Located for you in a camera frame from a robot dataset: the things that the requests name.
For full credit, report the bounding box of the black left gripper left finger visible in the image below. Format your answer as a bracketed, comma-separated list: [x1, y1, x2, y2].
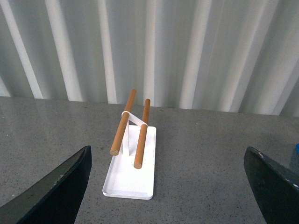
[0, 146, 92, 224]

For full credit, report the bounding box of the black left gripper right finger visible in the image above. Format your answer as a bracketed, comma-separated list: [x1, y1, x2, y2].
[244, 147, 299, 224]

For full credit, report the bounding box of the blue microfiber towel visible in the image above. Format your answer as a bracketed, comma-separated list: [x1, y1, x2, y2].
[295, 143, 299, 155]

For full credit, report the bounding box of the white towel rack with wooden bars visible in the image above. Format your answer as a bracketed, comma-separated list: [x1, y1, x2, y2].
[102, 89, 157, 200]

